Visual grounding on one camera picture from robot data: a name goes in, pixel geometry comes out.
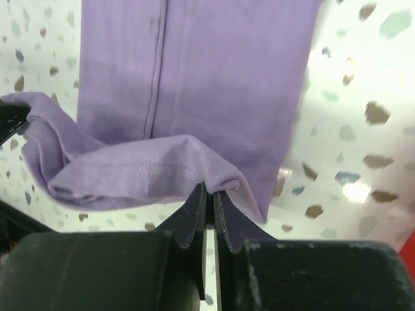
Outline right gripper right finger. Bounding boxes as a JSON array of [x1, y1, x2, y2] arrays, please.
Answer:
[[212, 192, 414, 310]]

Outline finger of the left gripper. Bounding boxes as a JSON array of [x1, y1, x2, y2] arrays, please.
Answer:
[[0, 101, 30, 145]]

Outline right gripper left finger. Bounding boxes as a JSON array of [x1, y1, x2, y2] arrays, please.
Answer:
[[1, 184, 208, 310]]

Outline purple t shirt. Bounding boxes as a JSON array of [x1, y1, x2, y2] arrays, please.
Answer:
[[2, 1, 320, 222]]

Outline red plastic bin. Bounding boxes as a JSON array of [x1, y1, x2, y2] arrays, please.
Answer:
[[399, 233, 415, 265]]

